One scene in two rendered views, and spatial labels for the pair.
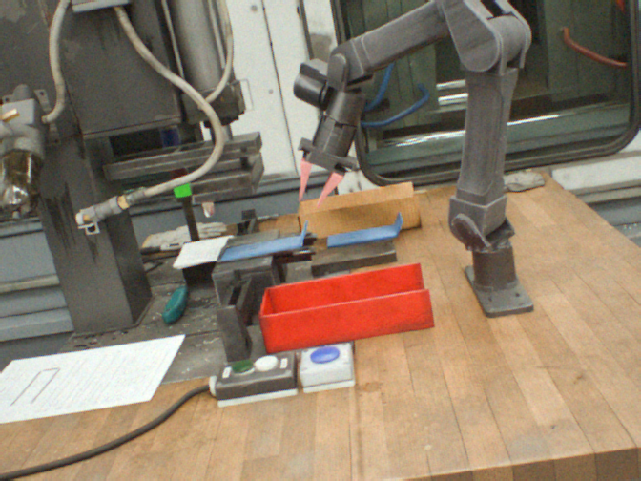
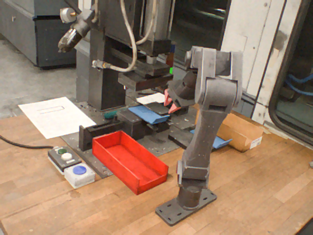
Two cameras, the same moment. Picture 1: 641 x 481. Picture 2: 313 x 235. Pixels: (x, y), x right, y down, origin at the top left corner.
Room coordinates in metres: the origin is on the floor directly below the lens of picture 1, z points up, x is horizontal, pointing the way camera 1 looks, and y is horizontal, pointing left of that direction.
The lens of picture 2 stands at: (0.46, -0.62, 1.53)
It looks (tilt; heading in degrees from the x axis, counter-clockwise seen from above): 27 degrees down; 41
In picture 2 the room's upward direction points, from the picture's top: 8 degrees clockwise
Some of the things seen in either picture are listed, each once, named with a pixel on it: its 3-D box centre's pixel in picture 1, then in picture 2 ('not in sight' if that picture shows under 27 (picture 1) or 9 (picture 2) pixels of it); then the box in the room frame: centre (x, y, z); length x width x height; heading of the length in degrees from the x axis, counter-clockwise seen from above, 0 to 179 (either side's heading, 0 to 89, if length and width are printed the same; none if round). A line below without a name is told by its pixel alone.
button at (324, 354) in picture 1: (325, 358); (79, 171); (0.89, 0.03, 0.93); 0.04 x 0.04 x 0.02
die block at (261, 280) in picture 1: (253, 274); (143, 121); (1.26, 0.13, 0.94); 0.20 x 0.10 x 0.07; 176
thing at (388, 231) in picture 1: (364, 229); (210, 135); (1.41, -0.08, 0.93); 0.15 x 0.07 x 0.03; 85
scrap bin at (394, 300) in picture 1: (345, 306); (128, 159); (1.05, -0.02, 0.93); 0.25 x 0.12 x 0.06; 86
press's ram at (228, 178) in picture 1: (175, 125); (137, 45); (1.25, 0.21, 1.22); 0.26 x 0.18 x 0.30; 86
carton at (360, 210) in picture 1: (359, 215); (227, 127); (1.54, -0.09, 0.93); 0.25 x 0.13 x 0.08; 86
